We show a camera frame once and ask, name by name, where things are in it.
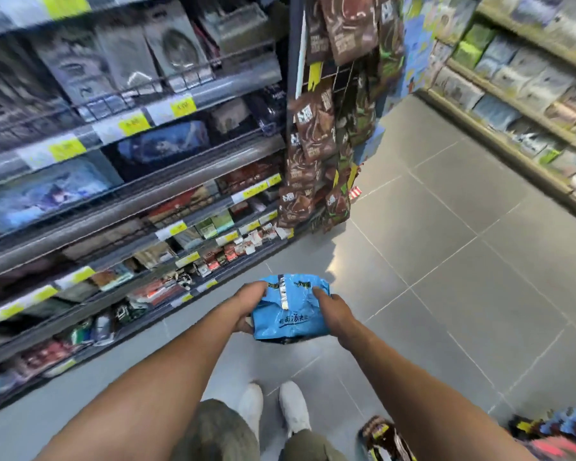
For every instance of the person's left hand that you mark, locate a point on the person's left hand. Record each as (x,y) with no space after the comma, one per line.
(245,304)

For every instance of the person's right hand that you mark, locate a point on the person's right hand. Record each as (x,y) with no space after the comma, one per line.
(338,317)

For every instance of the person's right thumb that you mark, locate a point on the person's right thumb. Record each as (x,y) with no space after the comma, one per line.
(320,296)

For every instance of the person's left thumb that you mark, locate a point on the person's left thumb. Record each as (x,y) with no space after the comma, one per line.
(258,291)

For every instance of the blue snack packet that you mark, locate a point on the blue snack packet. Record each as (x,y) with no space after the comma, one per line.
(290,309)

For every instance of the person's left forearm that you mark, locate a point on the person's left forearm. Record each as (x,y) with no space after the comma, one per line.
(149,393)

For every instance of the person's right forearm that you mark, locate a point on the person's right forearm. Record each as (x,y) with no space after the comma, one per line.
(422,408)

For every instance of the rows of small snack packets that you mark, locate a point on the rows of small snack packets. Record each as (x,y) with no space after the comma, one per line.
(173,278)

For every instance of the red white striped item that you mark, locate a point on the red white striped item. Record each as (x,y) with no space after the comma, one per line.
(355,191)

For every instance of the white right shoe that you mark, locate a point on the white right shoe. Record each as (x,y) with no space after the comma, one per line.
(293,405)

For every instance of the white shoe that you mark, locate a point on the white shoe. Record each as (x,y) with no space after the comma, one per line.
(250,408)
(293,405)

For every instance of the white left shoe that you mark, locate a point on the white left shoe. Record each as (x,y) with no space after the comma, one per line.
(250,408)

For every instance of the row of red boxes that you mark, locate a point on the row of red boxes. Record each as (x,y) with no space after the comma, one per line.
(249,173)

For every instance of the olive green trousers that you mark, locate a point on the olive green trousers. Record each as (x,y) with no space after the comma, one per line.
(221,434)

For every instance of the grey metal shelf unit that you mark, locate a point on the grey metal shelf unit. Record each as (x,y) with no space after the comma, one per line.
(139,191)

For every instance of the dark colourful snack packet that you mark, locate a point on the dark colourful snack packet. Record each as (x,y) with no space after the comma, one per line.
(384,441)

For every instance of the hanging brown snack packets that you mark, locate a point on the hanging brown snack packets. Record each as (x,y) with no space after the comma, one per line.
(317,124)

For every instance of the dark blue flat package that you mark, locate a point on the dark blue flat package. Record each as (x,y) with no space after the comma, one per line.
(165,143)

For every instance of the brown paper package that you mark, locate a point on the brown paper package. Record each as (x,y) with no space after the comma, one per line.
(229,116)

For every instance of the light blue flat package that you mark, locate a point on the light blue flat package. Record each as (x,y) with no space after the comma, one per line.
(43,191)

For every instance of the yellow and white price labels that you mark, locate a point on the yellow and white price labels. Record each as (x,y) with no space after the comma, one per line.
(67,149)

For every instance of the wooden shelf unit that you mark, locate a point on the wooden shelf unit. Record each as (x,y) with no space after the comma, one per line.
(504,139)

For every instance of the blue printed end panel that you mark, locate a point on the blue printed end panel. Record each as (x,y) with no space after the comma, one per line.
(417,47)

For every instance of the pile of colourful packets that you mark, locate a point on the pile of colourful packets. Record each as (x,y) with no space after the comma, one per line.
(557,434)

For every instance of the row of grey packets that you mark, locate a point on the row of grey packets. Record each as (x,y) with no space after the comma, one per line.
(105,62)

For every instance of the rows of pastel packets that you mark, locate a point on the rows of pastel packets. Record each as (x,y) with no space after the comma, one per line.
(523,76)

